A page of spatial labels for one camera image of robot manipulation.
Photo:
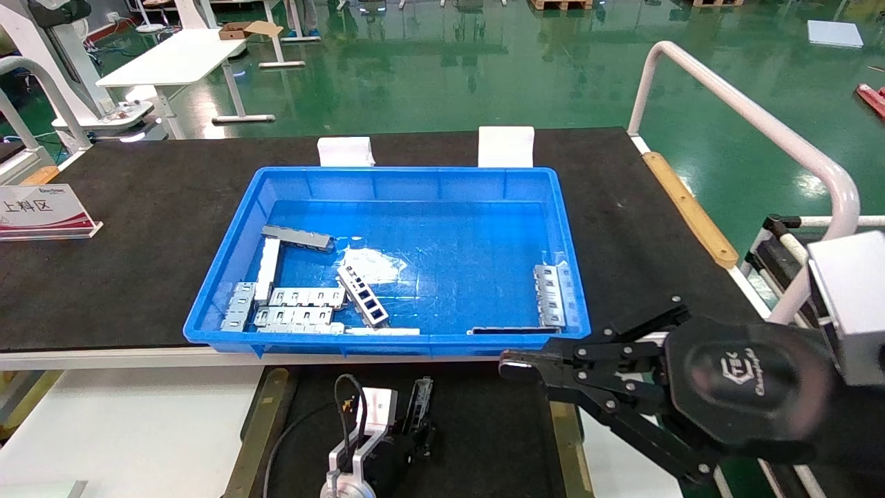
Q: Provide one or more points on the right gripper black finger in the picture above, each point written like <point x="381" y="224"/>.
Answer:
<point x="622" y="394"/>
<point x="594" y="353"/>

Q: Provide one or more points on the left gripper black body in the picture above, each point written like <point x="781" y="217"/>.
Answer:
<point x="384" y="467"/>

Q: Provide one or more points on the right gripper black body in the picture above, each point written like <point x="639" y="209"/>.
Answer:
<point x="747" y="387"/>

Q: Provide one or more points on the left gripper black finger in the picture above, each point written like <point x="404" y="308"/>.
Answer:
<point x="427" y="439"/>
<point x="410" y="436"/>

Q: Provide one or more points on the grey metal channel part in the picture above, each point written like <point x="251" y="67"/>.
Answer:
<point x="420" y="398"/>

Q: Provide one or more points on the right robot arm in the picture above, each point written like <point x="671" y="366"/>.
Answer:
<point x="857" y="443"/>

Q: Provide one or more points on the dark metal bar part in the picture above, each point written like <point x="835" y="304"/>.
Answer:
<point x="515" y="331"/>

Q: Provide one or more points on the white thin bar part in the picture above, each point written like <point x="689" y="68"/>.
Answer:
<point x="382" y="331"/>

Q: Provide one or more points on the silver perforated channel part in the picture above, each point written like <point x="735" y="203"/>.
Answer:
<point x="364" y="299"/>

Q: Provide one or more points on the white metal bar part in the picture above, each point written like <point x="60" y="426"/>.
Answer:
<point x="268" y="266"/>

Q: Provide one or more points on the grey metal bar part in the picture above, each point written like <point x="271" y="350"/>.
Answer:
<point x="297" y="237"/>

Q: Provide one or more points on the brass metal strip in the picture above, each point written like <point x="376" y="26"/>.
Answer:
<point x="266" y="422"/>
<point x="563" y="443"/>

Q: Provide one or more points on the black side cart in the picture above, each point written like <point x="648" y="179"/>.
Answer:
<point x="771" y="256"/>

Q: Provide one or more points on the wooden edge strip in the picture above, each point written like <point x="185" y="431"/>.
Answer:
<point x="691" y="211"/>

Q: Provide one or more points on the white horizontal tube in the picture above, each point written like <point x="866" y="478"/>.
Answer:
<point x="830" y="221"/>

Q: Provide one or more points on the white paper card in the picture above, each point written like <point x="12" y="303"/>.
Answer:
<point x="346" y="152"/>
<point x="506" y="146"/>

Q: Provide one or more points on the blue plastic bin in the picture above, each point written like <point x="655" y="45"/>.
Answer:
<point x="415" y="187"/>

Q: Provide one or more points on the red floor object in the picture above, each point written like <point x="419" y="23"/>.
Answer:
<point x="872" y="98"/>

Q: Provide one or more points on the black table mat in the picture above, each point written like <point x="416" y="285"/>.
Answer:
<point x="152" y="207"/>

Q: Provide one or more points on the wooden pallet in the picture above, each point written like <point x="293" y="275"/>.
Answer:
<point x="719" y="2"/>
<point x="560" y="3"/>

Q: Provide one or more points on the white floor board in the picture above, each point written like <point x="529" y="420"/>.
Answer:
<point x="835" y="33"/>

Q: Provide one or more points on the red white sign stand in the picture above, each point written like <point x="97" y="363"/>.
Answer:
<point x="41" y="211"/>

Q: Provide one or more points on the white round base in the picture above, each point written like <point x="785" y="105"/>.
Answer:
<point x="114" y="119"/>

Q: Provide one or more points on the cardboard box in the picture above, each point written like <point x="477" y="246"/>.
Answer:
<point x="245" y="30"/>

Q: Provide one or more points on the white desk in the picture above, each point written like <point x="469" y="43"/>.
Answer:
<point x="173" y="59"/>

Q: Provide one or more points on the white machine column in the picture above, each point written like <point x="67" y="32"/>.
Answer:
<point x="66" y="62"/>

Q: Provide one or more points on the left wrist camera silver box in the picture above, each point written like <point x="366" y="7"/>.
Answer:
<point x="379" y="408"/>

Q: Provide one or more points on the wrist camera silver box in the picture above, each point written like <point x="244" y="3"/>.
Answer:
<point x="379" y="408"/>
<point x="854" y="304"/>

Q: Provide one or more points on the right wrist camera silver box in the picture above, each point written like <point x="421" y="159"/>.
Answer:
<point x="854" y="304"/>

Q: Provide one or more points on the white curved guard rail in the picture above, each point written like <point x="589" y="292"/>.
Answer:
<point x="760" y="124"/>

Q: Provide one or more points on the white desk frame legs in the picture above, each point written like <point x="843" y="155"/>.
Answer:
<point x="280" y="48"/>

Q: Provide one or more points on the grey curved rail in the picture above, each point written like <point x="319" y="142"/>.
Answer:
<point x="61" y="100"/>

